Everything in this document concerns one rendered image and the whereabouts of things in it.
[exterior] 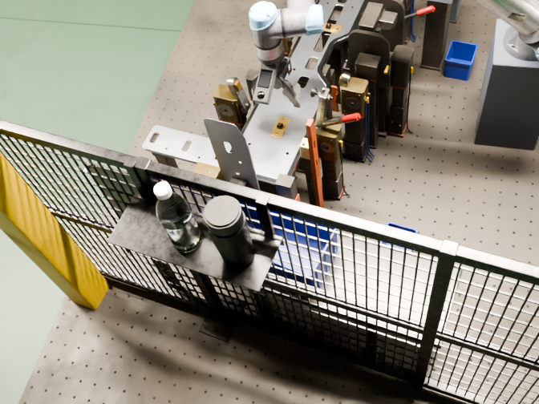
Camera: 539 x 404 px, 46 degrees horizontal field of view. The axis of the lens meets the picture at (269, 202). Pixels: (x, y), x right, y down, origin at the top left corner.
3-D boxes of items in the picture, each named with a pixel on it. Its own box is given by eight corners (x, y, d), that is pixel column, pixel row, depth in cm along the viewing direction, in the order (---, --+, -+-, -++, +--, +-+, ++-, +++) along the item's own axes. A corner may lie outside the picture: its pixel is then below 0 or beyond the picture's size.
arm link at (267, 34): (279, 17, 160) (246, 21, 161) (285, 49, 170) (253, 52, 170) (278, -3, 165) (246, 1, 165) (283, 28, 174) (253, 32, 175)
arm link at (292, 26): (320, -12, 167) (279, -7, 168) (323, 17, 161) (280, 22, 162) (322, 11, 173) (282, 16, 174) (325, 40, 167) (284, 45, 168)
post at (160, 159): (176, 180, 233) (153, 132, 208) (188, 183, 231) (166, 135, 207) (169, 191, 230) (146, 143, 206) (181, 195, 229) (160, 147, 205)
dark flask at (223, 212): (229, 236, 132) (212, 188, 117) (262, 245, 130) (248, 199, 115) (215, 266, 129) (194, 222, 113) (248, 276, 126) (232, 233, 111)
